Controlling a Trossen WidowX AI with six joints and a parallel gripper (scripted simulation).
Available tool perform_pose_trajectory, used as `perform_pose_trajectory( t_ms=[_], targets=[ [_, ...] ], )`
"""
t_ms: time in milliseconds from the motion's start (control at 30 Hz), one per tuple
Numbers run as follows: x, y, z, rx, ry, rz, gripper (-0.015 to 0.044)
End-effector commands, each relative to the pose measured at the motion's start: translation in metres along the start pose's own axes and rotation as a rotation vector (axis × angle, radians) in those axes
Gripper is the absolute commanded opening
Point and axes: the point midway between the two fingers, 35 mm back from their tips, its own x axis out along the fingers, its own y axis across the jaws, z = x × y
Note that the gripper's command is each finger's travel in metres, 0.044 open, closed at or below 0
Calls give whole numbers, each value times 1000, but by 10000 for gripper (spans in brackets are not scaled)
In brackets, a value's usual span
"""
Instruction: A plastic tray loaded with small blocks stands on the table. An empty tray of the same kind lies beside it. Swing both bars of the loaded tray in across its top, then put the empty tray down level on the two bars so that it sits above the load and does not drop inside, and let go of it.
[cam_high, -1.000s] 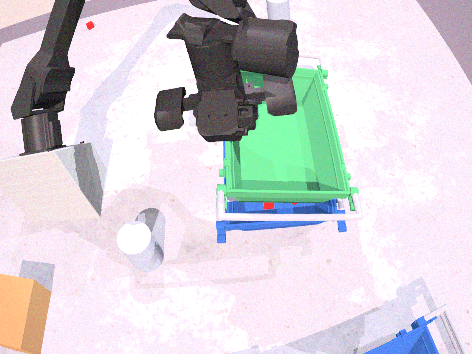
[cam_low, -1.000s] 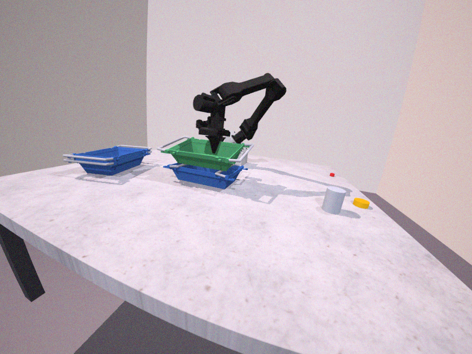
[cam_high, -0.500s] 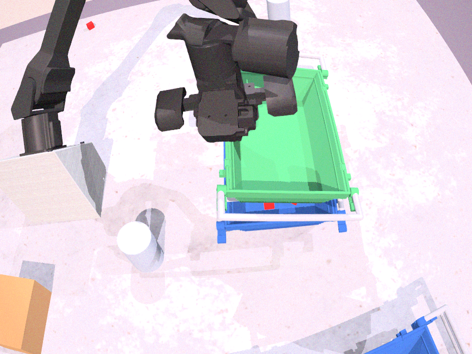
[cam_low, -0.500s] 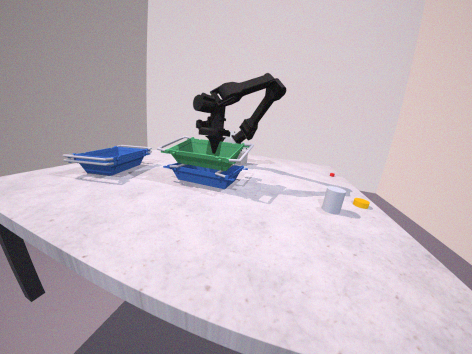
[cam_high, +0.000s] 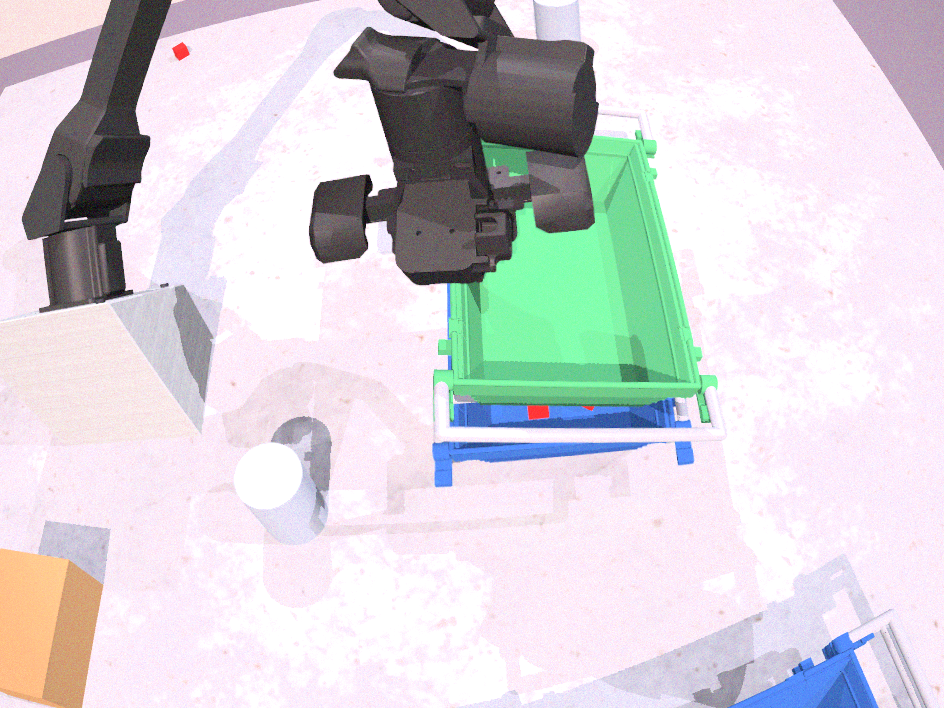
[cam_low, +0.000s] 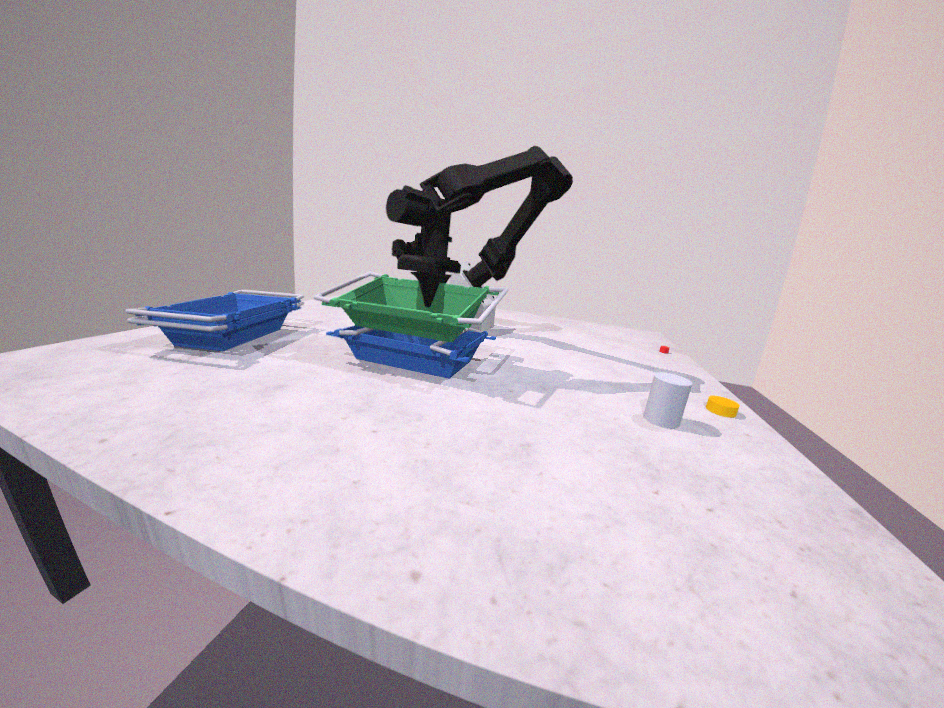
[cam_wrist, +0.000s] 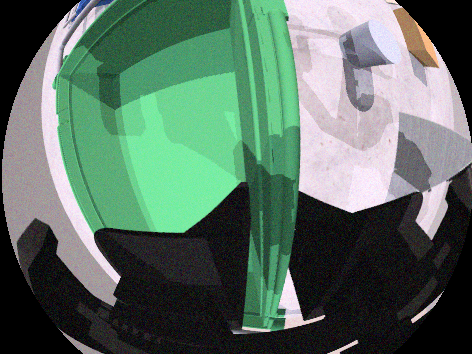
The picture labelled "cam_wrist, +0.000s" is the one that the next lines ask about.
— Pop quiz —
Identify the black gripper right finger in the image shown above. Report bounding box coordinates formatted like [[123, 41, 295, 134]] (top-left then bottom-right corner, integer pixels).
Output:
[[288, 190, 424, 321]]

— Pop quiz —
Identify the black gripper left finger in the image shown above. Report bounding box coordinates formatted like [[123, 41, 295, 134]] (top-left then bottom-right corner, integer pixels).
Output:
[[93, 181, 251, 330]]

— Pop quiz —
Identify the grey cylinder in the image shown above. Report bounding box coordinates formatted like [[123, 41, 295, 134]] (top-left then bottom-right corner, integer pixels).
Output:
[[339, 20, 401, 68]]

